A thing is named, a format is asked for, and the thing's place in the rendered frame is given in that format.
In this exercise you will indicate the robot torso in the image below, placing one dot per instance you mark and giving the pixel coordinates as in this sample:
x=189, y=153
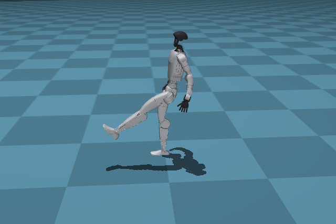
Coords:
x=175, y=72

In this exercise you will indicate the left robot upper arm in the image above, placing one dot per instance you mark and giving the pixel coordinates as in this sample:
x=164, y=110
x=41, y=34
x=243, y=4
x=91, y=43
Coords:
x=182, y=60

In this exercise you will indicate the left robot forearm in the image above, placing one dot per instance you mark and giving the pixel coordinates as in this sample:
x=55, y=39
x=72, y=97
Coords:
x=189, y=86

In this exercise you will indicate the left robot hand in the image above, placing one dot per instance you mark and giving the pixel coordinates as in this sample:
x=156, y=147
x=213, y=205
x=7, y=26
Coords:
x=184, y=104

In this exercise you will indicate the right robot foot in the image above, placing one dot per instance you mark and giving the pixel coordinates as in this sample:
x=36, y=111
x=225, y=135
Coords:
x=159, y=152

